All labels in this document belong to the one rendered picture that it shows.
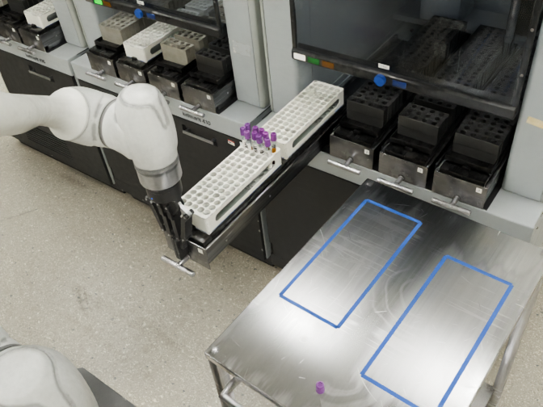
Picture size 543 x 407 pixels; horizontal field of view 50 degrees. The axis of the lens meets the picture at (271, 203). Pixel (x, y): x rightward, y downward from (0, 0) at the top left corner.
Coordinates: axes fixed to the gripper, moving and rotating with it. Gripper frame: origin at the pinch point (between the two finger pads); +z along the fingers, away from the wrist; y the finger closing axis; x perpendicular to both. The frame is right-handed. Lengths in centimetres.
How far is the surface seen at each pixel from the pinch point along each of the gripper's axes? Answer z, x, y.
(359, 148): 0, -52, -18
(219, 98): 2, -55, 34
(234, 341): -2.0, 14.7, -28.1
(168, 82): 0, -52, 53
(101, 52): -2, -54, 86
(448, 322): -2, -11, -60
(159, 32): -7, -68, 69
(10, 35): 4, -52, 141
